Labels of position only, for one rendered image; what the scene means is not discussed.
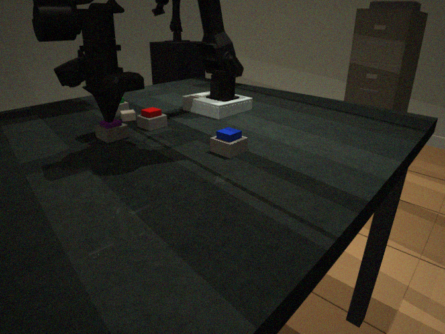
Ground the red button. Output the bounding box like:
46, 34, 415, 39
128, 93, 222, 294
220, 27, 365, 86
136, 107, 168, 131

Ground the small beige block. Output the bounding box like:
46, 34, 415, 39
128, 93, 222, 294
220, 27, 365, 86
121, 110, 136, 122

